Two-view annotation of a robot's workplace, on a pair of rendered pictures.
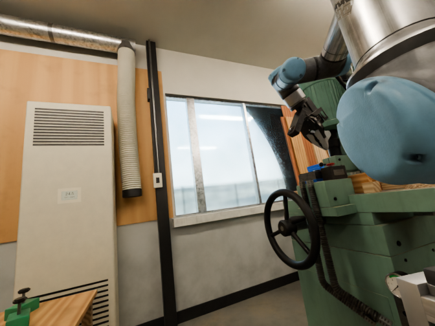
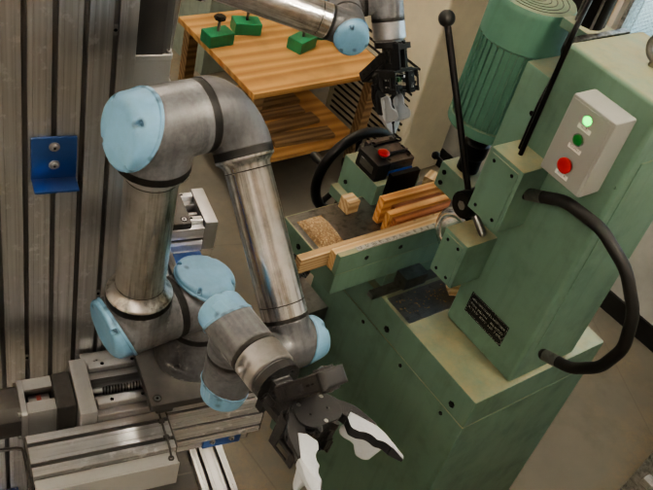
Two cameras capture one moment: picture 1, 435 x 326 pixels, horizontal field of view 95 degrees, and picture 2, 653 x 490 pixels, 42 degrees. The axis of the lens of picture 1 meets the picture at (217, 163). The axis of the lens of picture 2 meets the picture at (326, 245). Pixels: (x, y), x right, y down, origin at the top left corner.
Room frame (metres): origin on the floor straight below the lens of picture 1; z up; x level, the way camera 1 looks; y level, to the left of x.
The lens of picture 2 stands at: (-0.03, -1.96, 2.14)
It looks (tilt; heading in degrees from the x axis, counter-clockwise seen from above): 40 degrees down; 65
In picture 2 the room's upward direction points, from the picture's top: 17 degrees clockwise
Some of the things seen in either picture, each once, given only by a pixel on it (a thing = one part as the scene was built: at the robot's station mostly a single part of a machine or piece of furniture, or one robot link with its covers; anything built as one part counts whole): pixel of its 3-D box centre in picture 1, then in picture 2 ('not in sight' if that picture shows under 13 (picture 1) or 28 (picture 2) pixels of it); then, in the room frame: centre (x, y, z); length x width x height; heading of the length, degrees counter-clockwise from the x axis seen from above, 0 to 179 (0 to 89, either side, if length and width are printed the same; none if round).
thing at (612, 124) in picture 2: not in sight; (586, 143); (0.89, -0.90, 1.40); 0.10 x 0.06 x 0.16; 111
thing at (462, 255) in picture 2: not in sight; (462, 253); (0.83, -0.78, 1.02); 0.09 x 0.07 x 0.12; 21
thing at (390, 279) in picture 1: (403, 288); not in sight; (0.59, -0.44, 0.65); 0.06 x 0.04 x 0.08; 21
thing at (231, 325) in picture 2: not in sight; (235, 331); (0.25, -1.15, 1.21); 0.11 x 0.08 x 0.09; 113
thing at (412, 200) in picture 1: (344, 202); (394, 213); (0.81, -0.47, 0.87); 0.61 x 0.30 x 0.06; 21
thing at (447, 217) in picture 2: not in sight; (457, 233); (0.84, -0.71, 1.02); 0.12 x 0.03 x 0.12; 111
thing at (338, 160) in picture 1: (342, 165); (465, 189); (0.92, -0.57, 1.03); 0.14 x 0.07 x 0.09; 111
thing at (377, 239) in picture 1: (373, 222); (457, 298); (0.95, -0.66, 0.76); 0.57 x 0.45 x 0.09; 111
